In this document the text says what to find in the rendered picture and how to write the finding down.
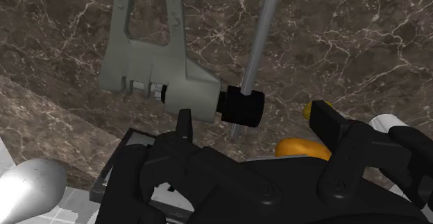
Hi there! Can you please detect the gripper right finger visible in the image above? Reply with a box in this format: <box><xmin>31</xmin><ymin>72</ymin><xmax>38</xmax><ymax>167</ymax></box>
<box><xmin>309</xmin><ymin>99</ymin><xmax>433</xmax><ymax>211</ymax></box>

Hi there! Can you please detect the white cylinder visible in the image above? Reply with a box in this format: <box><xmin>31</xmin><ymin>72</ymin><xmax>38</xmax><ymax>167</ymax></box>
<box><xmin>368</xmin><ymin>113</ymin><xmax>410</xmax><ymax>134</ymax></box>

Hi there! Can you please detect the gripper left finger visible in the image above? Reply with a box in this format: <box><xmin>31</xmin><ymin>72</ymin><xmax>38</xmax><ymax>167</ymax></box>
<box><xmin>94</xmin><ymin>109</ymin><xmax>282</xmax><ymax>224</ymax></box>

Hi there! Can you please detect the yellow rounded object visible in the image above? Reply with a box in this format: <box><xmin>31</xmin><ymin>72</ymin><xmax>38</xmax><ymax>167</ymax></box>
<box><xmin>274</xmin><ymin>100</ymin><xmax>334</xmax><ymax>162</ymax></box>

